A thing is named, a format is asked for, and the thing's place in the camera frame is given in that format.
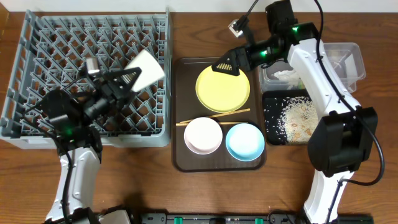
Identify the light blue bowl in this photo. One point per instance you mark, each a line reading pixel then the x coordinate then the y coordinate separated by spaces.
pixel 245 142

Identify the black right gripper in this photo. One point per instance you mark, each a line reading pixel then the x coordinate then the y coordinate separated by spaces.
pixel 232 63

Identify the black waste tray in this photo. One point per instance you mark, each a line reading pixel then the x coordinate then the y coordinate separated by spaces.
pixel 273 124

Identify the white cup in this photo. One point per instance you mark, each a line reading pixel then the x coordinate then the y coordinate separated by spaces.
pixel 151 71

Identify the grey dishwasher rack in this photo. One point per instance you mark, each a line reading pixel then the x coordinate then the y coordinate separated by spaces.
pixel 51 52

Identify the wooden chopstick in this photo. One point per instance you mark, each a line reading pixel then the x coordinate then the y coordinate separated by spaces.
pixel 220 115
pixel 220 123

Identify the clear plastic bin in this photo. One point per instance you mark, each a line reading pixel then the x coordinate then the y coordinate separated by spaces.
pixel 345 58

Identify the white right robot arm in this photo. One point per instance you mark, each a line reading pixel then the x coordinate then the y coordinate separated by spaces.
pixel 345 133

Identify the rice food waste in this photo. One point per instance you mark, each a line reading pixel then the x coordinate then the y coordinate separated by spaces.
pixel 298 119

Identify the upper wooden chopstick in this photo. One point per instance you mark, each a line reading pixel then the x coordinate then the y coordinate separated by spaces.
pixel 220 115

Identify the white tissue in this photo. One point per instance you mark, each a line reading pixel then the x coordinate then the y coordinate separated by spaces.
pixel 288 75

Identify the pink bowl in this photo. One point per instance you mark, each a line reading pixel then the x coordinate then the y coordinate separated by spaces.
pixel 203 136

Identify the brown serving tray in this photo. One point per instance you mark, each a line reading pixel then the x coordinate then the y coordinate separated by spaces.
pixel 185 106

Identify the yellow plate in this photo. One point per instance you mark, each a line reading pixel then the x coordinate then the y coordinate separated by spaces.
pixel 220 92

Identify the lower wooden chopstick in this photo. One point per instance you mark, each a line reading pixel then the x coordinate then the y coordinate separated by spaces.
pixel 220 123

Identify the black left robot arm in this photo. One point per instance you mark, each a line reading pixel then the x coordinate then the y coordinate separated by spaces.
pixel 79 145

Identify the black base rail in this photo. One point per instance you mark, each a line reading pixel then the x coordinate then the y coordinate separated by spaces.
pixel 274 218

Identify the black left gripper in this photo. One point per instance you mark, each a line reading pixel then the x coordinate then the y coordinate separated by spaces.
pixel 112 90

